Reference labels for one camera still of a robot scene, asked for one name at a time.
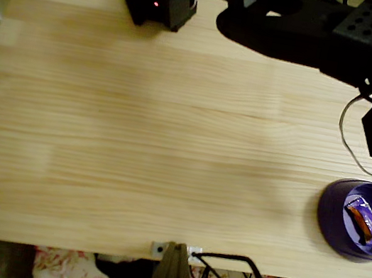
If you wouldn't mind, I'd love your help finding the grey metal bracket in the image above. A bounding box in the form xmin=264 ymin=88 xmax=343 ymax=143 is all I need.
xmin=150 ymin=238 xmax=205 ymax=265

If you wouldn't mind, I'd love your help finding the black cloth item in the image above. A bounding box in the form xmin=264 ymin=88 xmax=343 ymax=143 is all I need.
xmin=90 ymin=250 xmax=157 ymax=278

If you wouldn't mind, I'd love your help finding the purple bowl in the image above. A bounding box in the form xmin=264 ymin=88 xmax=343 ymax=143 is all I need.
xmin=308 ymin=172 xmax=372 ymax=266

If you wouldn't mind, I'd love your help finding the purple orange snack bar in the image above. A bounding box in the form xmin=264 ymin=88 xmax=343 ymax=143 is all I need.
xmin=339 ymin=195 xmax=372 ymax=248

